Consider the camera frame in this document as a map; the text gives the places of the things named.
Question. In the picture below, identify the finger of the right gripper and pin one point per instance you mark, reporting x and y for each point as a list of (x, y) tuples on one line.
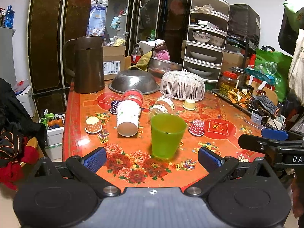
[(282, 135), (259, 144)]

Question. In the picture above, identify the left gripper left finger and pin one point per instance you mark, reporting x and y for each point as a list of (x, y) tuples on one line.
[(85, 168)]

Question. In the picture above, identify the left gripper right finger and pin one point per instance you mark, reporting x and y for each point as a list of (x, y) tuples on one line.
[(219, 169)]

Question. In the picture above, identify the green plastic cup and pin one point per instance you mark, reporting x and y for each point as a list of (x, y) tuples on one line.
[(167, 131)]

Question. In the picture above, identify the orange polka dot cupcake cup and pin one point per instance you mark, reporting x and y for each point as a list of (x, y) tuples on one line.
[(93, 125)]

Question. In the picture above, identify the red polka dot cupcake cup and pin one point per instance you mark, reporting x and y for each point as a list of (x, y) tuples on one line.
[(196, 128)]

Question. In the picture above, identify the purple polka dot cupcake cup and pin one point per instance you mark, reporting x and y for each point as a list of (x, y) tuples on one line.
[(114, 105)]

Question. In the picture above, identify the white floral paper cup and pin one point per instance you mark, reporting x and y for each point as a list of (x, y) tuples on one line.
[(128, 113)]

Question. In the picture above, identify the yellow cupcake cup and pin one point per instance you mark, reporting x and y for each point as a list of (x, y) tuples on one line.
[(189, 104)]

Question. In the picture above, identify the tray of dried peels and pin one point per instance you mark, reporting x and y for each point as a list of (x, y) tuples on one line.
[(249, 103)]

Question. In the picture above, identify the steel kettle pot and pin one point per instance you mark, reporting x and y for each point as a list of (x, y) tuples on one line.
[(241, 76)]

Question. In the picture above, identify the red lid pickle jar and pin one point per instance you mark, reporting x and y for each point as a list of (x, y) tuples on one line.
[(227, 82)]

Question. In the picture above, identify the green shopping bag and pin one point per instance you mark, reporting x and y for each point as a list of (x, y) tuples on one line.
[(277, 65)]

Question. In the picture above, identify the red lidded plastic jar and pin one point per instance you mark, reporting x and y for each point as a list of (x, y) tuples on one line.
[(133, 95)]

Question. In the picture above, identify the clear glass jar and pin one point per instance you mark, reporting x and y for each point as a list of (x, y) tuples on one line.
[(163, 105)]

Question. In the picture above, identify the black bag on chair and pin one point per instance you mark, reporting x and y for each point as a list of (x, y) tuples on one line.
[(17, 128)]

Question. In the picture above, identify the brown thermos jug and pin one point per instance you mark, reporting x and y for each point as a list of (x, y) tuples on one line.
[(83, 60)]

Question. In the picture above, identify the white box by fridge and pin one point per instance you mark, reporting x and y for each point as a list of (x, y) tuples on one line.
[(24, 94)]

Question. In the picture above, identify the white mesh food cover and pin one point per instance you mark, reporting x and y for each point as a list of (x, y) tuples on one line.
[(182, 85)]

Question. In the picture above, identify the steel colander bowl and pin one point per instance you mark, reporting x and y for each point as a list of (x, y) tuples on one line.
[(134, 79)]

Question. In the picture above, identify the cardboard box with label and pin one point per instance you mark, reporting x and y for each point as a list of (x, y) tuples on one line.
[(114, 61)]

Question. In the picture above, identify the steel basin with items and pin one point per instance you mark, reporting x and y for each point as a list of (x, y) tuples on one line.
[(158, 67)]

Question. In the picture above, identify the red label drink bottle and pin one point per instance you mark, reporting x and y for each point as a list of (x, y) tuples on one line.
[(135, 55)]

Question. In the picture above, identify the blue patterned bowl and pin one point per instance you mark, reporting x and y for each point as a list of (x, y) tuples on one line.
[(201, 36)]

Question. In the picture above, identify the grey mini fridge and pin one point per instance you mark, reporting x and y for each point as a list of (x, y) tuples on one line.
[(6, 55)]

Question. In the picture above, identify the pink cloth item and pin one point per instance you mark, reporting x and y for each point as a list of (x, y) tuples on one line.
[(162, 55)]

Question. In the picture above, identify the white tiered dish rack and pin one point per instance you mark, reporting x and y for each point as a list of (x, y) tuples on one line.
[(205, 59)]

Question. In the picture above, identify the blue white snack bag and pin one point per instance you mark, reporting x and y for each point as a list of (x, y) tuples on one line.
[(97, 19)]

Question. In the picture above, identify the blue water bottle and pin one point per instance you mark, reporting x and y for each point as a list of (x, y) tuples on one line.
[(9, 17)]

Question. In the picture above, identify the clear adhesive wall hook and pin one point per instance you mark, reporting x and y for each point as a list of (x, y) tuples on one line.
[(256, 119)]

